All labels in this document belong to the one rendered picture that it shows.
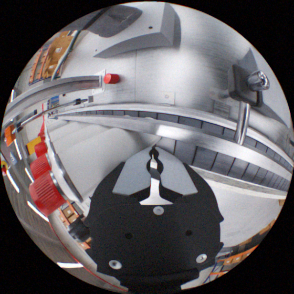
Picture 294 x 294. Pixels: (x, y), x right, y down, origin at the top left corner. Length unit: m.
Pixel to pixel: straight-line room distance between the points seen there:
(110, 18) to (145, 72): 0.20
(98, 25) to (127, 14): 0.07
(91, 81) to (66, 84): 0.09
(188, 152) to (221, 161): 0.06
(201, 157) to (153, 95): 0.16
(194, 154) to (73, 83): 0.37
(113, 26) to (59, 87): 0.22
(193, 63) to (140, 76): 0.13
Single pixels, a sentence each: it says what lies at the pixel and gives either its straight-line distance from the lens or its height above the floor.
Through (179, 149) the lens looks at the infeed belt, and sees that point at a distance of 0.18.
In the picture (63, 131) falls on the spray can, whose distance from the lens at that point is 0.23.
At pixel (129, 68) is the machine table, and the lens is 0.29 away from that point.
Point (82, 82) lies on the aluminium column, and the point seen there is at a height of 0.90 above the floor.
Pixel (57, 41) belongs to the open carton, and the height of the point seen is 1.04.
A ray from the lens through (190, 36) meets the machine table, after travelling 0.28.
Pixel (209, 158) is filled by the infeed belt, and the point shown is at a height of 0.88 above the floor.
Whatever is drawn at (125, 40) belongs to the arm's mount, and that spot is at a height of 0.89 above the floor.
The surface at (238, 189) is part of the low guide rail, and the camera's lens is 0.19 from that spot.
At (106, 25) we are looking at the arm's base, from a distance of 0.29.
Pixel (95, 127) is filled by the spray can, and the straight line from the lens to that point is 0.15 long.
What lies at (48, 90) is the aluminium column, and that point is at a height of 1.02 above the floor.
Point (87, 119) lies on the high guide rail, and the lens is 0.18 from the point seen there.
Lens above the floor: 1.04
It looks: 50 degrees down
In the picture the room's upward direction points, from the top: 128 degrees counter-clockwise
